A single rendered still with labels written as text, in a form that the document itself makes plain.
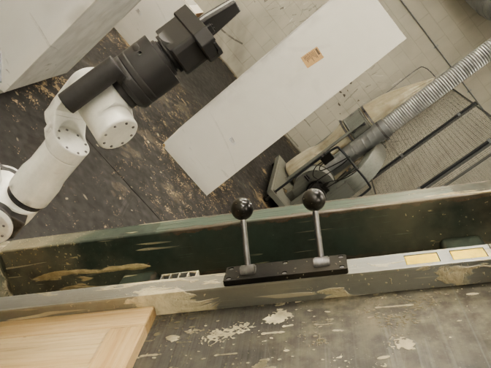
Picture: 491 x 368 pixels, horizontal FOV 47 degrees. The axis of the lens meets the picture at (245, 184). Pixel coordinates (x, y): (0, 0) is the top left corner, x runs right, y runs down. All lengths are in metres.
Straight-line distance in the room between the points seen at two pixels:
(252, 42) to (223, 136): 4.43
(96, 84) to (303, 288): 0.44
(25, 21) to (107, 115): 2.60
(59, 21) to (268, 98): 1.91
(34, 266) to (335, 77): 3.56
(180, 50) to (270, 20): 8.11
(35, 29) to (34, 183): 2.49
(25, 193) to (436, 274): 0.66
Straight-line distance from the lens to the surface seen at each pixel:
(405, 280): 0.92
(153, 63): 0.86
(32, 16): 3.41
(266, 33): 8.97
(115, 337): 0.92
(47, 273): 1.31
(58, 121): 0.94
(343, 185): 6.24
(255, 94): 4.61
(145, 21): 5.95
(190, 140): 4.78
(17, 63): 3.49
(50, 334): 0.99
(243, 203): 0.93
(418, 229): 1.15
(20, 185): 0.97
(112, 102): 0.86
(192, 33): 0.85
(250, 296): 0.93
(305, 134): 9.18
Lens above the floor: 1.75
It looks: 17 degrees down
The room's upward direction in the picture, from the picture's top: 52 degrees clockwise
